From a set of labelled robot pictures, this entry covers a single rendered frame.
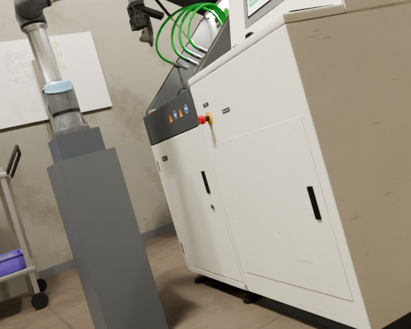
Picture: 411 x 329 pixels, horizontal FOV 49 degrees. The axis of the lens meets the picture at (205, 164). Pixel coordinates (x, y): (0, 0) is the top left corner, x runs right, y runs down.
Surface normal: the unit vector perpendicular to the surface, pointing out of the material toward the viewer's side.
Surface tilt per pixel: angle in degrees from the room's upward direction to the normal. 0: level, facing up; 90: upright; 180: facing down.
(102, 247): 90
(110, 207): 90
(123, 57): 90
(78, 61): 90
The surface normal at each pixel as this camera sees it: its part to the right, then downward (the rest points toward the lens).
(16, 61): 0.48, -0.11
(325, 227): -0.88, 0.26
